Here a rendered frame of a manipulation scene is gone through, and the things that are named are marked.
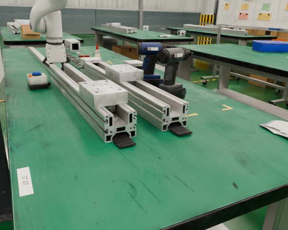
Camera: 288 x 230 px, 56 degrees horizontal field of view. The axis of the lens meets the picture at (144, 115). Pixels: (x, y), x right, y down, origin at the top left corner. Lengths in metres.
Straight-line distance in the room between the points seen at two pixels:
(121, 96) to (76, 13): 11.94
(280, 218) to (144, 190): 0.53
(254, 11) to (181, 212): 3.83
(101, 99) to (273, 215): 0.63
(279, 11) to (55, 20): 3.03
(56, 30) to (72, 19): 11.20
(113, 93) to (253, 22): 3.54
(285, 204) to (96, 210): 0.61
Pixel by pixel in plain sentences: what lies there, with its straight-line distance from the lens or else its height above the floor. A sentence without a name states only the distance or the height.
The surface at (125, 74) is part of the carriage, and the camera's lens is 1.10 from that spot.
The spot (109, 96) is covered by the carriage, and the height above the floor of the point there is 0.89.
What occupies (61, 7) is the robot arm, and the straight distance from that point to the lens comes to 1.40.
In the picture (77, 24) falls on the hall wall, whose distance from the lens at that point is 12.75.
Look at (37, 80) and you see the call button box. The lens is 1.34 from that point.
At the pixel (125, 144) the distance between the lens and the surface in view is 0.75.
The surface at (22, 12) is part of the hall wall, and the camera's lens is 12.41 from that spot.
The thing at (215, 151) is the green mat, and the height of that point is 0.78.
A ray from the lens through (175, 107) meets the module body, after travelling 0.90.
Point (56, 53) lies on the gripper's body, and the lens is 1.53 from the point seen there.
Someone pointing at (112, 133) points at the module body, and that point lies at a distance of 0.78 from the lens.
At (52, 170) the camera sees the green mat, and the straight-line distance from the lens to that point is 0.68.
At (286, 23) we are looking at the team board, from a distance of 3.88.
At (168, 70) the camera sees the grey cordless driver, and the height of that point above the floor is 0.91.
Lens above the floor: 1.13
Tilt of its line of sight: 21 degrees down
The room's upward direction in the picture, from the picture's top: 2 degrees clockwise
